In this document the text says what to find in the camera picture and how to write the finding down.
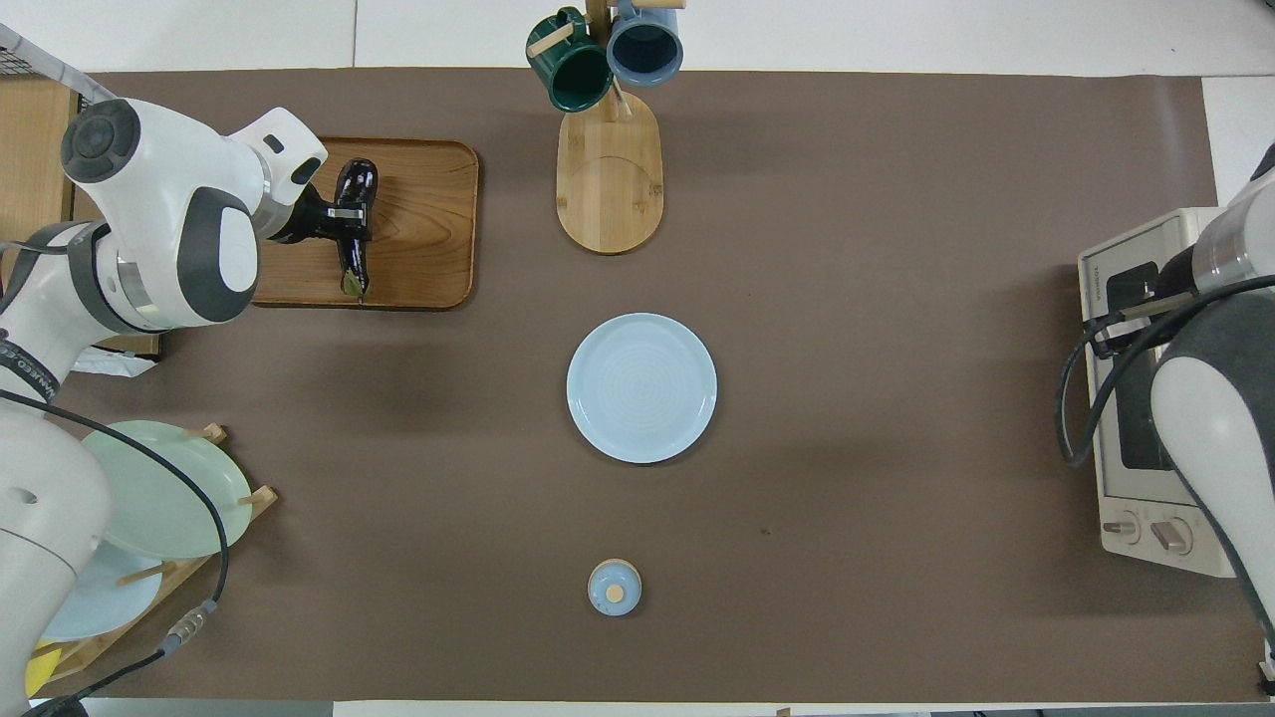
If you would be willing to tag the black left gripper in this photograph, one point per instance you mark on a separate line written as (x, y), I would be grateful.
(309, 224)

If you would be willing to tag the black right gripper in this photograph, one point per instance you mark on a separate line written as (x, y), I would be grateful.
(1177, 271)

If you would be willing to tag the dark purple eggplant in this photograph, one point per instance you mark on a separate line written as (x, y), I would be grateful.
(357, 184)

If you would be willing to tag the glass oven door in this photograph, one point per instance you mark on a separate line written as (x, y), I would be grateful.
(1101, 418)

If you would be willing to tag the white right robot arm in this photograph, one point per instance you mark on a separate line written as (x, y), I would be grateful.
(1220, 418)

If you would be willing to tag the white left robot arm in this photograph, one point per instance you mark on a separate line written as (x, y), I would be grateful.
(159, 219)

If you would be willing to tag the cream toaster oven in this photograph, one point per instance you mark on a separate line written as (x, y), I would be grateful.
(1131, 498)

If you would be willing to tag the oven control knob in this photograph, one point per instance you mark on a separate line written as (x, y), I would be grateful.
(1171, 536)
(1122, 528)

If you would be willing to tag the wooden serving tray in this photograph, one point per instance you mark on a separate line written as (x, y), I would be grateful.
(418, 221)

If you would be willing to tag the wooden mug tree stand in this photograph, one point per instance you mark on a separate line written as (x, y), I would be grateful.
(610, 179)

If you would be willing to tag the dark green mug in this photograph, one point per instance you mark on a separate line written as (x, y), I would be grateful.
(573, 70)

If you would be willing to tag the brown table mat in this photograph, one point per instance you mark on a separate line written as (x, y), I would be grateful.
(896, 398)

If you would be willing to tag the pale green plate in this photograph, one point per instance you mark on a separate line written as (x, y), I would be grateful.
(169, 498)

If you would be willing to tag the blue mug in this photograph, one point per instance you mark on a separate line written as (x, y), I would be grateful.
(644, 48)

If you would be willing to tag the white marbled cloth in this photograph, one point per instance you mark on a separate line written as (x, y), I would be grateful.
(40, 62)

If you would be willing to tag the wooden plate rack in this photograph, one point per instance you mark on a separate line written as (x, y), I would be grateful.
(189, 573)

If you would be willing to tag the light blue racked plate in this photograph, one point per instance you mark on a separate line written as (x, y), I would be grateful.
(110, 597)

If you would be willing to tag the yellow plate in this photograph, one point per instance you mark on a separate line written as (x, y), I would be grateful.
(36, 672)

